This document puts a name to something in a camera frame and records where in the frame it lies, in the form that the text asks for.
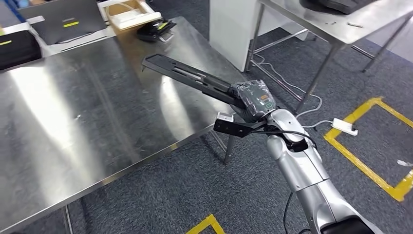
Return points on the stainless steel table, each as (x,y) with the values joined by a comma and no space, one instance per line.
(322,29)

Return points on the black handheld device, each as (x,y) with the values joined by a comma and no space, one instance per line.
(155,30)

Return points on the light wooden tray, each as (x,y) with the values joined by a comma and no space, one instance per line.
(125,8)

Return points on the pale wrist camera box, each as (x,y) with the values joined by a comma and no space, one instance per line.
(225,117)

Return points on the black plastic panel part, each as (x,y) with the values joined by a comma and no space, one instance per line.
(180,72)

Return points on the white cabinet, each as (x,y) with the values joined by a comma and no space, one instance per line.
(229,32)

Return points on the black soft case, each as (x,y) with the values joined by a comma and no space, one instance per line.
(19,50)

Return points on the stainless steel workbench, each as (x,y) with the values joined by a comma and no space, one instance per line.
(96,113)

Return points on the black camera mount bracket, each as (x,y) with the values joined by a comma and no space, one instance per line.
(230,128)

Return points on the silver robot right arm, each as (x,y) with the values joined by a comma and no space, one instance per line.
(300,168)

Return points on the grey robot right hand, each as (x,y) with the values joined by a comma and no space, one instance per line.
(256,100)

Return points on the black flat object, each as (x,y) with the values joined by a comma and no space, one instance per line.
(338,5)

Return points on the white power strip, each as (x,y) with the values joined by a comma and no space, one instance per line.
(344,126)

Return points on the dark grey laptop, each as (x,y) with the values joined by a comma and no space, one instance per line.
(58,30)

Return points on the white desk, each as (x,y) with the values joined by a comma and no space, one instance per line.
(103,34)

